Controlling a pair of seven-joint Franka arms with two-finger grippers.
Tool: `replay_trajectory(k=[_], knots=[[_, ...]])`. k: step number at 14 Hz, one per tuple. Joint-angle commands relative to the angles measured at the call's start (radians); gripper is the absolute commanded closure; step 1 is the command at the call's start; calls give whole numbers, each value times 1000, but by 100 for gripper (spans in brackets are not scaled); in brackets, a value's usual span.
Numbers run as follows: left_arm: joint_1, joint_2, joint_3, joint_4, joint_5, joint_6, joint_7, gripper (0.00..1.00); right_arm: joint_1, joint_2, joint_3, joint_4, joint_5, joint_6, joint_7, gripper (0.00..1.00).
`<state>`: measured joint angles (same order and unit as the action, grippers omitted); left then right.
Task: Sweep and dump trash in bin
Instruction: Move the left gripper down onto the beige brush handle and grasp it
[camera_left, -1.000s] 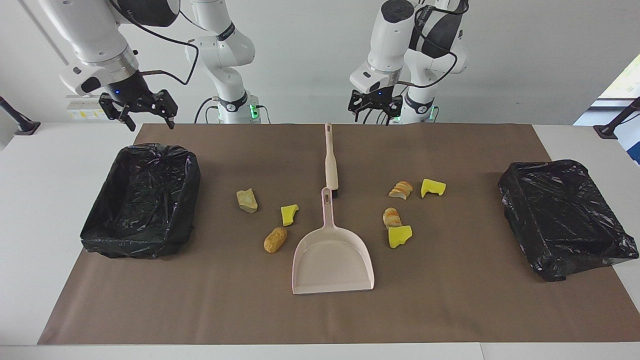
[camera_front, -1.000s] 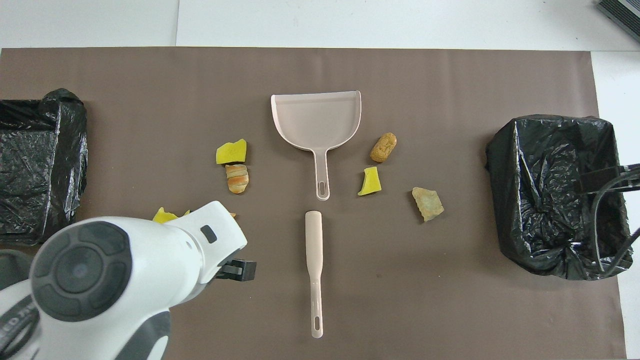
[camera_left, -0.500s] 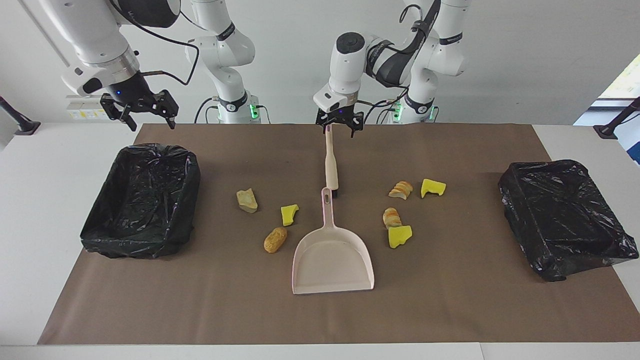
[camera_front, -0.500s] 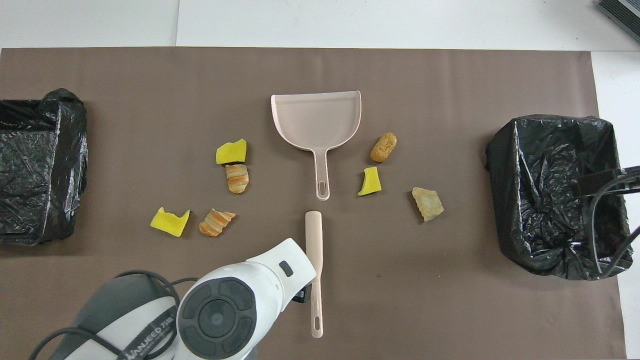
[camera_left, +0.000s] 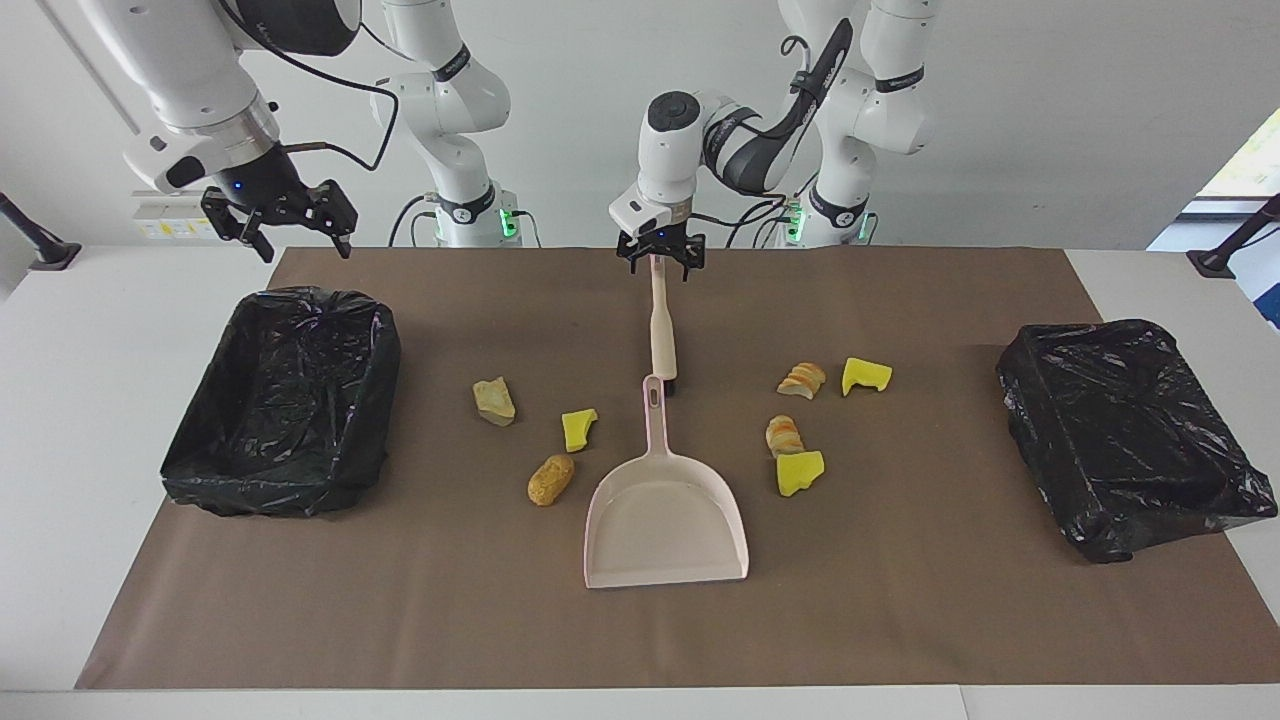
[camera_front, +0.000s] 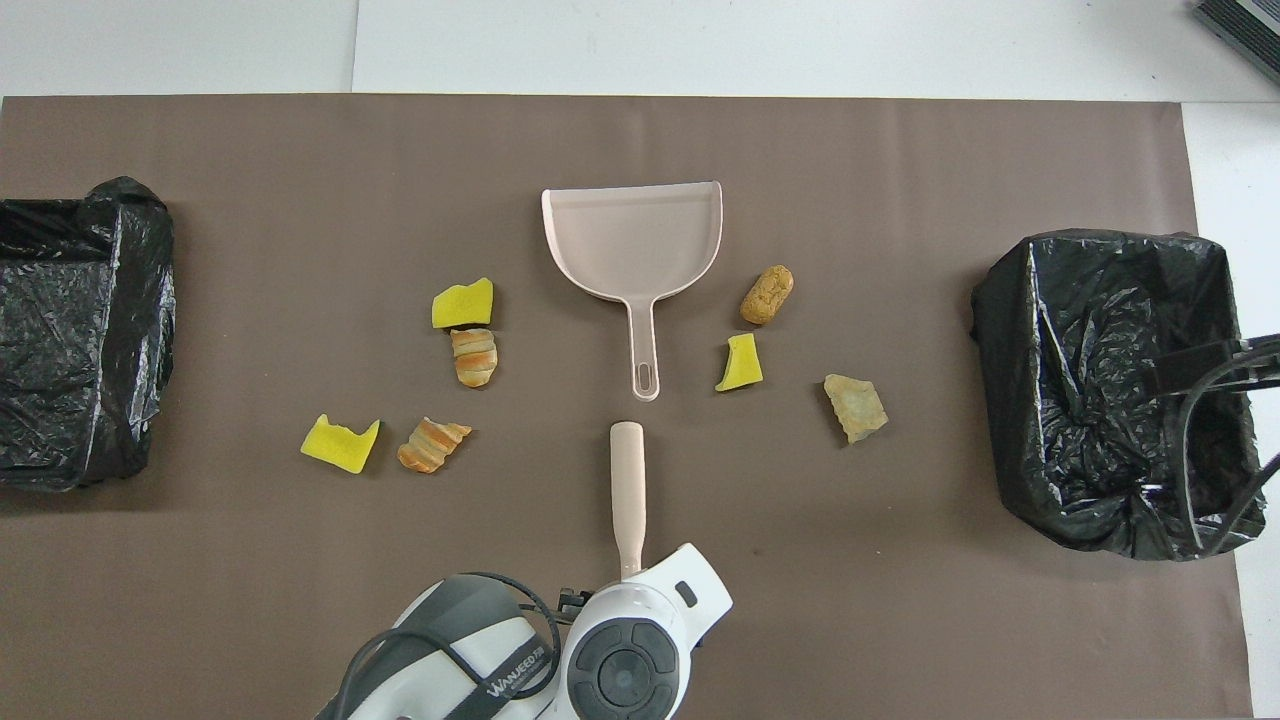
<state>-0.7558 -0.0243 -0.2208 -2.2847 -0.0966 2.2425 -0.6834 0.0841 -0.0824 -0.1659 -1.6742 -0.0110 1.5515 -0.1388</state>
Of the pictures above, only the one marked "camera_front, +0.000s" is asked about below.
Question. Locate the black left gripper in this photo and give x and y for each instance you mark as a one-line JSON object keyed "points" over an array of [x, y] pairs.
{"points": [[575, 600]]}

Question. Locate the beige hand brush black bristles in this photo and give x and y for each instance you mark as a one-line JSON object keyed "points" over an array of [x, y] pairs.
{"points": [[628, 480]]}

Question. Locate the orange striped croissant piece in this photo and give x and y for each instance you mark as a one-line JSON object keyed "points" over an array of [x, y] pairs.
{"points": [[430, 447]]}

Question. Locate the pale striped croissant piece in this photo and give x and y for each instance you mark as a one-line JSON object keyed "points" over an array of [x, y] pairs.
{"points": [[474, 358]]}

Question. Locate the notched yellow sponge piece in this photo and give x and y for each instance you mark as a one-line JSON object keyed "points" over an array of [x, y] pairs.
{"points": [[338, 445]]}

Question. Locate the small yellow sponge piece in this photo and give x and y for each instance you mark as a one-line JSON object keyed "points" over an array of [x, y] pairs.
{"points": [[740, 365]]}

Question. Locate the stepped yellow sponge piece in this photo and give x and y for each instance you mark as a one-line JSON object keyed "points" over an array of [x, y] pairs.
{"points": [[462, 305]]}

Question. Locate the beige bread chunk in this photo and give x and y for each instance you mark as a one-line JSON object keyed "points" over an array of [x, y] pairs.
{"points": [[855, 408]]}

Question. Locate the brown oval bread roll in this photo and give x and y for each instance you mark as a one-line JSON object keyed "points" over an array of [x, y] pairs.
{"points": [[767, 295]]}

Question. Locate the pink plastic dustpan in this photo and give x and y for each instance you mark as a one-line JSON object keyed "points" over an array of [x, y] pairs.
{"points": [[630, 240]]}

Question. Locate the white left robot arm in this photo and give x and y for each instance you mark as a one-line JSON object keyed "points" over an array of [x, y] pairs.
{"points": [[640, 610]]}

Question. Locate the black bag lined bin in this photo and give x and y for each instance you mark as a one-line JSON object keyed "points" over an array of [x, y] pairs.
{"points": [[70, 330], [1090, 330]]}

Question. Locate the brown table mat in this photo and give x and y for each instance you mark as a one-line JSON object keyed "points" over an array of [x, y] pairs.
{"points": [[200, 600]]}

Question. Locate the dark grey ribbed device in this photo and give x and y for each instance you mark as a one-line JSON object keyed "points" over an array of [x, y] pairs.
{"points": [[1250, 25]]}

